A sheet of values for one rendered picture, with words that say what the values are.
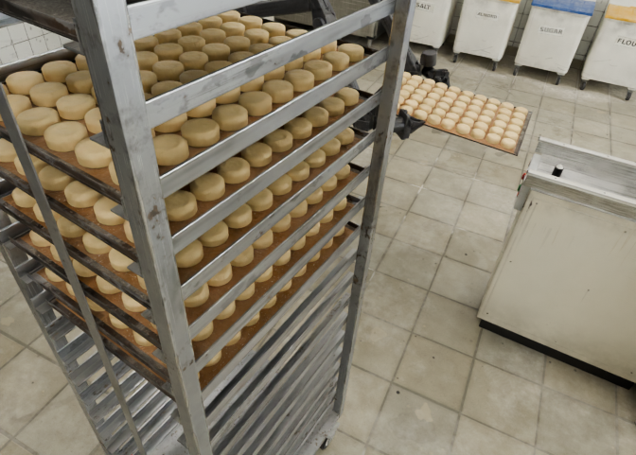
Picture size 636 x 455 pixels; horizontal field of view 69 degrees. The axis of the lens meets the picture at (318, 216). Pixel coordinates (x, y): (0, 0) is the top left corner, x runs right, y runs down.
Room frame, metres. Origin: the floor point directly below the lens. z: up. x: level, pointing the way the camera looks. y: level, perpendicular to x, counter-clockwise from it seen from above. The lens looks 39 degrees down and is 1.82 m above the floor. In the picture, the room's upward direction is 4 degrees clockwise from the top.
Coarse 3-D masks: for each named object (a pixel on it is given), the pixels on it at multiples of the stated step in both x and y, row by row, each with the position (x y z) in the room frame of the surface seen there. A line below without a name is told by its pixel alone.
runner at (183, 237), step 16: (352, 112) 0.80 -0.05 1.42; (368, 112) 0.86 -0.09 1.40; (336, 128) 0.75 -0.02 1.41; (304, 144) 0.67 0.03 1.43; (320, 144) 0.71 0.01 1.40; (288, 160) 0.63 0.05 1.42; (256, 176) 0.56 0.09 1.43; (272, 176) 0.59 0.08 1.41; (240, 192) 0.53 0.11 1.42; (256, 192) 0.56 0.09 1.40; (224, 208) 0.50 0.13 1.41; (192, 224) 0.45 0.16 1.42; (208, 224) 0.47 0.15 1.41; (176, 240) 0.42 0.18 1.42; (192, 240) 0.45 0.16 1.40
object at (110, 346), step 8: (352, 224) 0.92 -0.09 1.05; (48, 304) 0.60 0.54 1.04; (56, 304) 0.60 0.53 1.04; (64, 312) 0.58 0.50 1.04; (72, 320) 0.56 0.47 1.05; (80, 320) 0.57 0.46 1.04; (80, 328) 0.55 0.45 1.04; (88, 328) 0.55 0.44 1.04; (104, 344) 0.51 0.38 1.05; (112, 344) 0.52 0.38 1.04; (112, 352) 0.50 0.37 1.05; (120, 352) 0.50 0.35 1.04; (128, 360) 0.49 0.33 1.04; (136, 368) 0.46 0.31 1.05; (144, 368) 0.47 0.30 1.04; (144, 376) 0.45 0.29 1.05; (152, 376) 0.46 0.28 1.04; (152, 384) 0.44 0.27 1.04; (160, 384) 0.44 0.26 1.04
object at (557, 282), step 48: (528, 192) 1.49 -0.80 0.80; (624, 192) 1.48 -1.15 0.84; (528, 240) 1.42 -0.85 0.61; (576, 240) 1.36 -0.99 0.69; (624, 240) 1.30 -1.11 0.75; (528, 288) 1.39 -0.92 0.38; (576, 288) 1.32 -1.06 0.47; (624, 288) 1.26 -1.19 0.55; (528, 336) 1.35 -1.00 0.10; (576, 336) 1.28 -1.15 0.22; (624, 336) 1.21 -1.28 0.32; (624, 384) 1.19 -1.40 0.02
